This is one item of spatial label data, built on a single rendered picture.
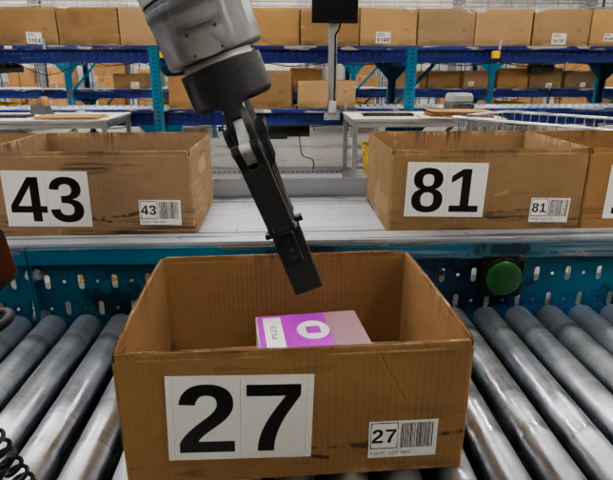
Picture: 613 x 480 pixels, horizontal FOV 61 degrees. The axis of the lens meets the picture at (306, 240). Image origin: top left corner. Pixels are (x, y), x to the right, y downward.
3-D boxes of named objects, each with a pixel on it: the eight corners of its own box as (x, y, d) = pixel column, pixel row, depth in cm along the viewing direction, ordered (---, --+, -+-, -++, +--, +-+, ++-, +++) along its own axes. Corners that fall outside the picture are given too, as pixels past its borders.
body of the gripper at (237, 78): (187, 74, 51) (225, 163, 54) (170, 77, 43) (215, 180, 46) (259, 47, 51) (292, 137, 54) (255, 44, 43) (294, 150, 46)
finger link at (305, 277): (299, 223, 52) (299, 225, 51) (322, 283, 54) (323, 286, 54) (270, 232, 52) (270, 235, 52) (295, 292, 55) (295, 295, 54)
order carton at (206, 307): (125, 488, 59) (107, 355, 54) (168, 352, 87) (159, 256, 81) (464, 467, 62) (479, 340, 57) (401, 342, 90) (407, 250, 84)
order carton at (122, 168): (-8, 239, 101) (-26, 151, 96) (54, 202, 129) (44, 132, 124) (196, 236, 103) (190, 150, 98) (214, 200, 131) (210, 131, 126)
